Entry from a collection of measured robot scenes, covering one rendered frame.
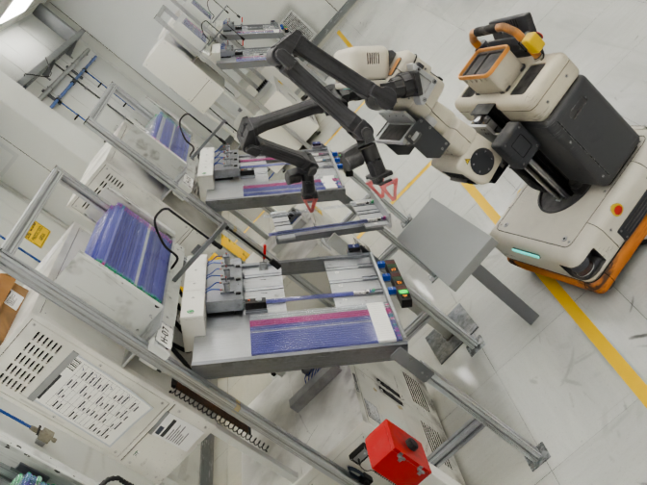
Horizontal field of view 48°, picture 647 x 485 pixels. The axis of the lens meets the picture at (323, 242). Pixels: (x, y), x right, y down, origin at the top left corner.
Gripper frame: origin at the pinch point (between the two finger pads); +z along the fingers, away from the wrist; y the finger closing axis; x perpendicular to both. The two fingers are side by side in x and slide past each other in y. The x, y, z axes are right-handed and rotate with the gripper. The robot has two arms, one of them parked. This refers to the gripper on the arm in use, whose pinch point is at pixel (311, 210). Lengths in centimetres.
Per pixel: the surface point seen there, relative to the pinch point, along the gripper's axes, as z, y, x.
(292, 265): 9.6, 34.7, -13.8
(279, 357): 10, 102, -26
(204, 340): 9, 85, -50
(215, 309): 6, 70, -46
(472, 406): 39, 108, 37
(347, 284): 11, 57, 5
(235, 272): 2, 49, -37
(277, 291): 9, 56, -22
